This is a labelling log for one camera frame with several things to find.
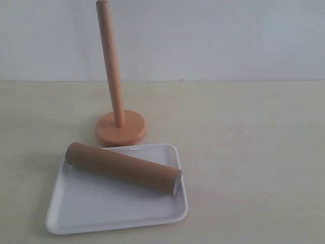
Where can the brown cardboard tube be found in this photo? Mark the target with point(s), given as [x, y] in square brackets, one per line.
[143, 173]

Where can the wooden paper towel holder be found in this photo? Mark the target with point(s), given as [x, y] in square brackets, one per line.
[120, 127]

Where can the white rectangular plastic tray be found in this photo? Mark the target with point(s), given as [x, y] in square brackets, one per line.
[83, 201]

